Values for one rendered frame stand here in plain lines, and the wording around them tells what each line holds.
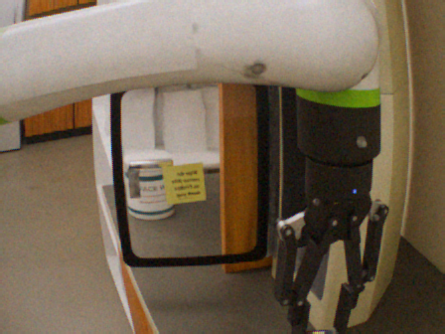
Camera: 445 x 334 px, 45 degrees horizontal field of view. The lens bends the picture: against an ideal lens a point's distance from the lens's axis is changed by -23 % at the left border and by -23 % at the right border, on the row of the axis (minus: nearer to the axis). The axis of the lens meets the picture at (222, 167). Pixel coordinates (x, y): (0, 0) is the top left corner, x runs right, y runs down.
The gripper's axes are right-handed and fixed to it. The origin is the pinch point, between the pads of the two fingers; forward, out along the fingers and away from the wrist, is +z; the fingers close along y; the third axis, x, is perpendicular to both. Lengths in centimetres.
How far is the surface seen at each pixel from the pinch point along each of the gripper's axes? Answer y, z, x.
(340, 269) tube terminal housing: -17.7, 12.0, -31.6
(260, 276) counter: -14, 28, -64
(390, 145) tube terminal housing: -26.6, -9.8, -31.6
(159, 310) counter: 11, 28, -54
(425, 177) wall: -59, 10, -62
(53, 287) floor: 48, 122, -232
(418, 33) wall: -59, -29, -65
